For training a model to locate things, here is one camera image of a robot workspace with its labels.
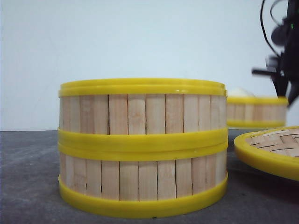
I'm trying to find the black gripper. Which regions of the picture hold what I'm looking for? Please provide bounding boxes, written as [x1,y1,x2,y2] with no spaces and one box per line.
[251,0,299,106]

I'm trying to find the steamer basket with one bun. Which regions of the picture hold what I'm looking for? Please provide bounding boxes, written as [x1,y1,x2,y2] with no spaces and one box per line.
[227,96,289,128]

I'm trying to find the yellow woven steamer lid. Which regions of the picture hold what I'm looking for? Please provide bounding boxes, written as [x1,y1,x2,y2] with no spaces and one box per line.
[234,126,299,181]

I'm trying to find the lined steamer basket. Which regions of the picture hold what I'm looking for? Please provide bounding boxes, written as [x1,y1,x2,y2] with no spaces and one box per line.
[59,78,228,152]

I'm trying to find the large white bun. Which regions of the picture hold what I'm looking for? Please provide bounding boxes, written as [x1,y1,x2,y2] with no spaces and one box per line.
[228,87,255,97]

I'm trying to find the steamer basket with three buns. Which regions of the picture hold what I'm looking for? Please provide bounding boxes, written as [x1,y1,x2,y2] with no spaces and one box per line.
[58,150,228,218]

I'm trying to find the black cable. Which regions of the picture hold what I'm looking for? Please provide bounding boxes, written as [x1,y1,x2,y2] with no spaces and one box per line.
[259,0,285,58]

